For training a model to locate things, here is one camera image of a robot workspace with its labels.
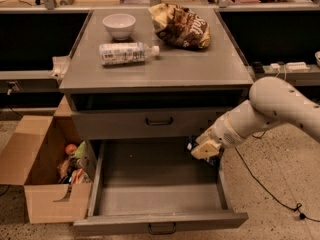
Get white power strip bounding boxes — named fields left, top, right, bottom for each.
left=269, top=62, right=310, bottom=73

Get open grey middle drawer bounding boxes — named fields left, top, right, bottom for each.
left=74, top=137, right=248, bottom=236

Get brown chips bag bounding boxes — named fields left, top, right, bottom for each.
left=149, top=3, right=211, bottom=50

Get grey drawer cabinet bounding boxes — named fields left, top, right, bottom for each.
left=59, top=7, right=256, bottom=236

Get closed grey top drawer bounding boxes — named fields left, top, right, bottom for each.
left=72, top=107, right=227, bottom=140

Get orange fruit in box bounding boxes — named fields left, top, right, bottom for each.
left=65, top=144, right=77, bottom=156

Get brown cardboard box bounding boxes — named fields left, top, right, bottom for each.
left=0, top=99, right=93, bottom=224

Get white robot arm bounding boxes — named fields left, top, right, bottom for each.
left=191, top=77, right=320, bottom=159

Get clear plastic water bottle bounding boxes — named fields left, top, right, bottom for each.
left=99, top=42, right=160, bottom=65

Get white ceramic bowl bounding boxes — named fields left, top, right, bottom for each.
left=102, top=13, right=136, bottom=40

